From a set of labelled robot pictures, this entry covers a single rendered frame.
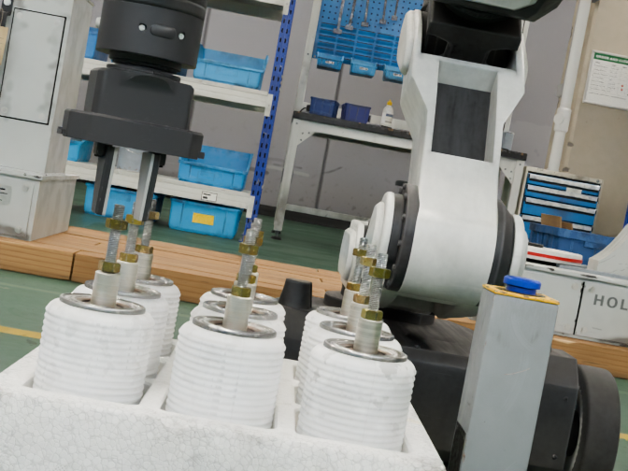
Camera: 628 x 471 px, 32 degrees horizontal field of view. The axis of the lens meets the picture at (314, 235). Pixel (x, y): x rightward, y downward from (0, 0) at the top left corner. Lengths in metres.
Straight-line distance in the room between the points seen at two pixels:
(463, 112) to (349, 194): 7.88
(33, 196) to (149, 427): 2.22
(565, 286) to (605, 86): 4.42
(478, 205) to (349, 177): 8.01
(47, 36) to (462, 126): 1.85
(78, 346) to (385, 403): 0.26
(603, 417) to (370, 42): 5.66
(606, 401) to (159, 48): 0.88
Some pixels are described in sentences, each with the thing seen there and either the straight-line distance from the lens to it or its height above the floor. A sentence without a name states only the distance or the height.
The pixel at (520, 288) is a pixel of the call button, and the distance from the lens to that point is 1.17.
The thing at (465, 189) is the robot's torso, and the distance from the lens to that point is 1.41.
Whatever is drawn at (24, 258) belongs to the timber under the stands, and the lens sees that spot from 3.03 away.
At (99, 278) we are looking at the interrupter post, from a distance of 0.96.
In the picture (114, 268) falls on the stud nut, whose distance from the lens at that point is 0.96.
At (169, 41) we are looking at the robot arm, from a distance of 0.93.
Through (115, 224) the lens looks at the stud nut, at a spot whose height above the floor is 0.32.
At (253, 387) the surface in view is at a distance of 0.93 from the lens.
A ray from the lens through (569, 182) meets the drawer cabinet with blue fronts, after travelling 6.58.
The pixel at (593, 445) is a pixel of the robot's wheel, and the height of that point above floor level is 0.11.
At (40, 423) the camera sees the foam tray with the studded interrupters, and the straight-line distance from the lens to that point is 0.92.
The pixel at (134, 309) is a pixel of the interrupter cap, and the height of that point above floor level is 0.25.
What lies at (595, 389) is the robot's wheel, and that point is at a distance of 1.56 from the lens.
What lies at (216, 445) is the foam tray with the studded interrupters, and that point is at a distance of 0.91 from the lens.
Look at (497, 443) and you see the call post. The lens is 1.17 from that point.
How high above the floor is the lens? 0.40
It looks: 3 degrees down
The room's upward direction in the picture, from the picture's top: 10 degrees clockwise
